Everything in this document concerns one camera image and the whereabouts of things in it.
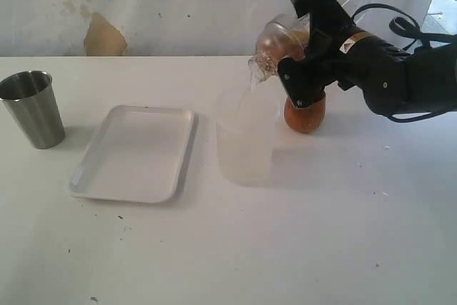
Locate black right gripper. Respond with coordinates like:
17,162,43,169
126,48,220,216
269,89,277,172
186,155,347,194
289,0,368,91

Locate clear plastic dome lid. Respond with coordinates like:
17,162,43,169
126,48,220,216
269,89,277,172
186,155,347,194
248,14,310,89

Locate gold and brown chocolates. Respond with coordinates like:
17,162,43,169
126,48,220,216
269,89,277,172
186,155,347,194
256,29,309,74

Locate brown wooden cup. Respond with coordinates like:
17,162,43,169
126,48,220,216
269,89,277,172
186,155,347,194
283,91,326,134

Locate stainless steel cup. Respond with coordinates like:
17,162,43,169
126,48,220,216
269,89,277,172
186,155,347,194
1,70,65,149

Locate translucent plastic container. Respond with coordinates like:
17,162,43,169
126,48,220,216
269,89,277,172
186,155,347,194
214,87,279,186

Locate white rectangular tray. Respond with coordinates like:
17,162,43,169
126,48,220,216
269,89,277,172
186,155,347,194
69,105,195,204

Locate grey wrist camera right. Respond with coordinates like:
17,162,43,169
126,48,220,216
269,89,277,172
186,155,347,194
277,57,337,109

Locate black cable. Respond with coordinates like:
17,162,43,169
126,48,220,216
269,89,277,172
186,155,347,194
351,3,457,124

